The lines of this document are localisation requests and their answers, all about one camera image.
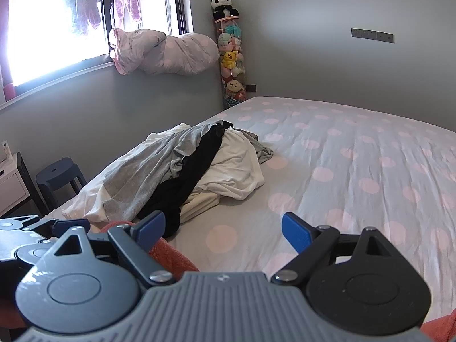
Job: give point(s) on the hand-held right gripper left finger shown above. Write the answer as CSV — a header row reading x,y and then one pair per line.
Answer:
x,y
153,226

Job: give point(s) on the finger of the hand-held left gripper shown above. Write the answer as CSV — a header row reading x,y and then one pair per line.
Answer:
x,y
16,223
71,225

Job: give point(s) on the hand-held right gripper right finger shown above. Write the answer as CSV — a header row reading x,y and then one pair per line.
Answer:
x,y
297,235

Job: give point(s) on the white T-shirt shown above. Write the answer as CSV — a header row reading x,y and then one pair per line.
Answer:
x,y
165,133

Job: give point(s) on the beige cloth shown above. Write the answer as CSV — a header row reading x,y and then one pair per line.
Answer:
x,y
85,203

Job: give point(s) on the person's rust fleece clothing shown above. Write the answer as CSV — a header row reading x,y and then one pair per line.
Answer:
x,y
171,253

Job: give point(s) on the black and white nightstand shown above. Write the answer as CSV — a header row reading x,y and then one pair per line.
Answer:
x,y
14,188

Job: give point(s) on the light grey garment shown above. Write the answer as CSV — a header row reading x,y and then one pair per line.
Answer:
x,y
142,174

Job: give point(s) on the dark blue plastic stool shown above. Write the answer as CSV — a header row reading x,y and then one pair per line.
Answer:
x,y
58,172

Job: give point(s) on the small white bottle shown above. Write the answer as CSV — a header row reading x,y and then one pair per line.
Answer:
x,y
5,148

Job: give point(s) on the black garment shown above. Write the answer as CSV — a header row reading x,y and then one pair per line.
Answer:
x,y
199,164

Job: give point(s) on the cream white garment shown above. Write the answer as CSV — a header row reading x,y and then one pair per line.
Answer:
x,y
235,171

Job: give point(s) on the polka dot bed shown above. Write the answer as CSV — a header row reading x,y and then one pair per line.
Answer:
x,y
356,167

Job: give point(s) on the olive grey garment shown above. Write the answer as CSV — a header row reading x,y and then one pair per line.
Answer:
x,y
262,151

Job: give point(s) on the rolled polka dot duvet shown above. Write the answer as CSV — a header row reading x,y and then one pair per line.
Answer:
x,y
171,53

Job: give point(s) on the dark hanging garment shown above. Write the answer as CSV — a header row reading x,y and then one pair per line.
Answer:
x,y
85,10

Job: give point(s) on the purple hanging garment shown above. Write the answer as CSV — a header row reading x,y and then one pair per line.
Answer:
x,y
126,0

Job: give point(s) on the panda plush toy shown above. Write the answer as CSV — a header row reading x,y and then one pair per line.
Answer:
x,y
222,5

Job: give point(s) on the black wall socket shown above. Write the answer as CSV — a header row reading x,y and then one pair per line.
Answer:
x,y
251,87

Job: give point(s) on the grey wall switch panel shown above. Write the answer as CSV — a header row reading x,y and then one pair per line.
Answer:
x,y
372,35

